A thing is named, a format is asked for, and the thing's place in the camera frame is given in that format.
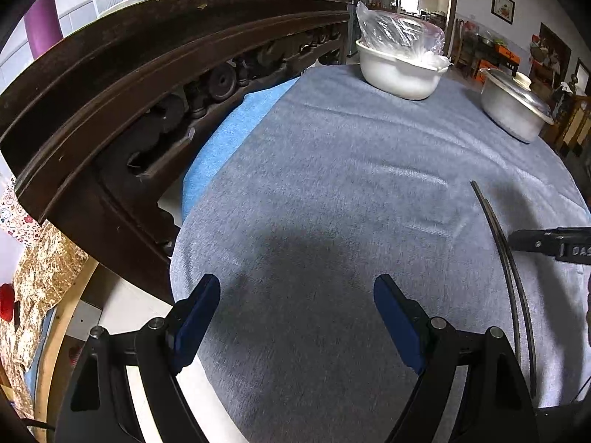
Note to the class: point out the large dark framed picture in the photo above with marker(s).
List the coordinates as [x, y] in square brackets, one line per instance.
[554, 48]

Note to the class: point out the particle board panel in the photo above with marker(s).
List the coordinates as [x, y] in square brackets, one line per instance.
[46, 263]

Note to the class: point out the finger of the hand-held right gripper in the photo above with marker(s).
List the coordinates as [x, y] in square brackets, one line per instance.
[535, 241]

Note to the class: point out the grey tablecloth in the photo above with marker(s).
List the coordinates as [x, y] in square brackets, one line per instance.
[346, 194]

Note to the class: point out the aluminium pot lid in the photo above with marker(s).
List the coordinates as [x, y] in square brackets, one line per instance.
[517, 87]

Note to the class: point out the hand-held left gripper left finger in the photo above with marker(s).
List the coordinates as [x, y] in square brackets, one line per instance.
[198, 318]

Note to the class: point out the floral patterned cloth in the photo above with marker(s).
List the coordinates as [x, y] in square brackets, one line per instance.
[18, 221]

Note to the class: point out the red round object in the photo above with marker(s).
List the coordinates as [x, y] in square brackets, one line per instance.
[5, 302]

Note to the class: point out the dark carved wooden chair back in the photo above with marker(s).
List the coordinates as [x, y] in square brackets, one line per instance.
[115, 78]

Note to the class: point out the clear plastic bag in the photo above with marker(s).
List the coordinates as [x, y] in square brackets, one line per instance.
[397, 27]

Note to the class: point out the light carved wooden chair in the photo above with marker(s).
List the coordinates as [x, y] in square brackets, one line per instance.
[572, 120]

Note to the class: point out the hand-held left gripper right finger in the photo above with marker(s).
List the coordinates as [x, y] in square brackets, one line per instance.
[397, 318]

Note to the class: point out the light blue under cloth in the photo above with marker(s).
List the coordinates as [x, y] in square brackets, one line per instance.
[217, 147]

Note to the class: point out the orange box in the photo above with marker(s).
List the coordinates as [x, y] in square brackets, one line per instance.
[505, 54]

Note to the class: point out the purple cylinder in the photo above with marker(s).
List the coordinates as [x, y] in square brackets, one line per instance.
[44, 23]

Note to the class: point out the small framed wall picture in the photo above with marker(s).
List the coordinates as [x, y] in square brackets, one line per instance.
[503, 7]

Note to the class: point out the aluminium cooking pot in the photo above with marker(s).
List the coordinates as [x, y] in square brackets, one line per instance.
[508, 113]

